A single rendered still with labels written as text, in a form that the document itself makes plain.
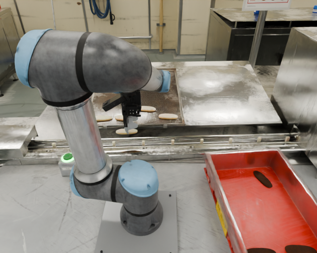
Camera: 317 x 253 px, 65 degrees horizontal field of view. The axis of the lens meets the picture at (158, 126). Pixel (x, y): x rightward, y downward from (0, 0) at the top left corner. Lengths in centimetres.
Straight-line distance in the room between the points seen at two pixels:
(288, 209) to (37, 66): 94
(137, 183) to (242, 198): 48
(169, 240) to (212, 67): 116
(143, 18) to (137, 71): 424
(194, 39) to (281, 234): 392
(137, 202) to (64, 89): 40
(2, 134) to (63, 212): 51
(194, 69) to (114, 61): 123
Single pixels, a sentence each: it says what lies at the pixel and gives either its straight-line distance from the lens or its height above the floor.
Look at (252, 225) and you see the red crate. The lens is 100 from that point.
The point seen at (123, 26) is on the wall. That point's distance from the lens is 478.
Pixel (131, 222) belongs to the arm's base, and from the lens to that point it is 87.
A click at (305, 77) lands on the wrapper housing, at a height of 115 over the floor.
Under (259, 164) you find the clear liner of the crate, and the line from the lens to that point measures 119.
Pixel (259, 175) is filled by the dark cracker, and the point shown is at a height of 83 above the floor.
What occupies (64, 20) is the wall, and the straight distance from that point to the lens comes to 494.
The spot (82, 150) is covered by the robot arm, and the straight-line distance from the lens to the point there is 67.
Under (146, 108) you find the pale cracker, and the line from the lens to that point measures 133.
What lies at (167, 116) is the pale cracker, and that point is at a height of 91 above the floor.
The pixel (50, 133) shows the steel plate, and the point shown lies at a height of 82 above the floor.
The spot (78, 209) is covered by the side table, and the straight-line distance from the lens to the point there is 103.
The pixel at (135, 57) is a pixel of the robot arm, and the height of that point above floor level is 144.
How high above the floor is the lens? 162
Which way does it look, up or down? 36 degrees down
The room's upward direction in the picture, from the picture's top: straight up
